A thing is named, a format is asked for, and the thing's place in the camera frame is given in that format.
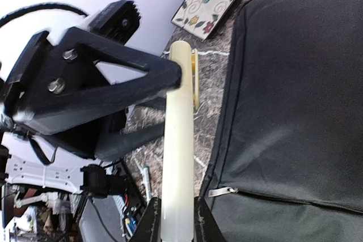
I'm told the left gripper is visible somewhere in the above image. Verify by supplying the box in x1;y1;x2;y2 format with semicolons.
1;0;182;138

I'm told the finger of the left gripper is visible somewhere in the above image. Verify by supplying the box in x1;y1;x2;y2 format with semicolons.
53;99;164;160

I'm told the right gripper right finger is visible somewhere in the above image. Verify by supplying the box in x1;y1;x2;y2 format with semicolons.
194;197;226;242

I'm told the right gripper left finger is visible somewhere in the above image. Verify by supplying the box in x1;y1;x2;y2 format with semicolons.
132;197;161;242

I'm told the yellow highlighter pen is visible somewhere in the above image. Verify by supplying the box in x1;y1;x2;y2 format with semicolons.
161;41;200;241

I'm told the clear pen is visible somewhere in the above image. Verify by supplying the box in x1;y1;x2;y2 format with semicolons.
142;166;152;203

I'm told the black student bag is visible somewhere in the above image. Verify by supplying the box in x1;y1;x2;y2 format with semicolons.
200;0;362;241

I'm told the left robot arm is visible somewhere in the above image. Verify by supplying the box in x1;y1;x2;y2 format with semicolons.
1;0;182;198

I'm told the small circuit board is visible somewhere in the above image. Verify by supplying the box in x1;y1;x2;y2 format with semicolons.
124;212;137;237

